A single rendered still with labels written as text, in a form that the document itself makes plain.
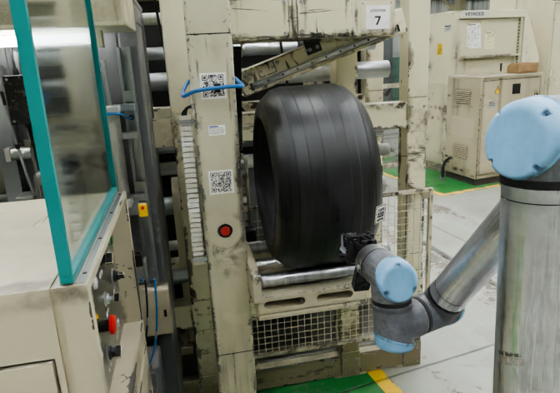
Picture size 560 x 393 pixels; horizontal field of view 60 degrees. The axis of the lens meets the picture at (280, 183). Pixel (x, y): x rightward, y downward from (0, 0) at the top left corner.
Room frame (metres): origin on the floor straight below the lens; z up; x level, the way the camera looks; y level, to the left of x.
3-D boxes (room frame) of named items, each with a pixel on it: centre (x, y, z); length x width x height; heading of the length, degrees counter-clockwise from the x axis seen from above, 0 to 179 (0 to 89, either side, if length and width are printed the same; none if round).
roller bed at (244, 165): (1.90, 0.23, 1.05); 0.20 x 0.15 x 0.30; 101
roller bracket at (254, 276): (1.53, 0.12, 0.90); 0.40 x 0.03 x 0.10; 11
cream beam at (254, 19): (1.88, -0.12, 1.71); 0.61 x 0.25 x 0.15; 101
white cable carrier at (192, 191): (1.45, 0.27, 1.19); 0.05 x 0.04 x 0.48; 11
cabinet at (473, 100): (5.79, -2.60, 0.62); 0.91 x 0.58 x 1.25; 110
